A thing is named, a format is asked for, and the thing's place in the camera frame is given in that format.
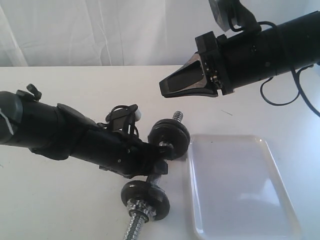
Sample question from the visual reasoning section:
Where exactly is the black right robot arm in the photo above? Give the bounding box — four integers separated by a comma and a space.
159, 11, 320, 98

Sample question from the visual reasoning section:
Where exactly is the white backdrop curtain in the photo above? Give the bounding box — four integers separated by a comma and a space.
0, 0, 320, 68

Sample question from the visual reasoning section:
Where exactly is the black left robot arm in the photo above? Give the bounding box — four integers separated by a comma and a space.
0, 84, 174, 179

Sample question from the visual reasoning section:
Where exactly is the white rectangular plastic tray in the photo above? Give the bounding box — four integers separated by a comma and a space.
186, 134, 303, 240

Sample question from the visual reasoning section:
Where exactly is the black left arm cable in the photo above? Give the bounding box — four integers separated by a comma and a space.
105, 103, 141, 138

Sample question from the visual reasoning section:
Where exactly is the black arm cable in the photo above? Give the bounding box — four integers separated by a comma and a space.
105, 103, 141, 138
259, 20, 320, 113

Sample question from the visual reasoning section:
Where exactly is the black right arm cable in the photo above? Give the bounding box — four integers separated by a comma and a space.
259, 20, 320, 113

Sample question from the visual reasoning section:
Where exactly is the black plate with chrome nut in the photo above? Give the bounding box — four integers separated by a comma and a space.
120, 180, 171, 221

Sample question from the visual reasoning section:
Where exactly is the chrome threaded dumbbell bar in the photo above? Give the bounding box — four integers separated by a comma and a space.
123, 110, 190, 240

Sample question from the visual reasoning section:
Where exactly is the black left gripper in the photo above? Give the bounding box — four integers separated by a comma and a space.
97, 134, 175, 179

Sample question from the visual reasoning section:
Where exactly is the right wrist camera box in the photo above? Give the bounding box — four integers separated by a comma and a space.
208, 0, 262, 33

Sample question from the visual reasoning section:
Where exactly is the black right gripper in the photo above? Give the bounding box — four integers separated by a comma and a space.
159, 31, 234, 98

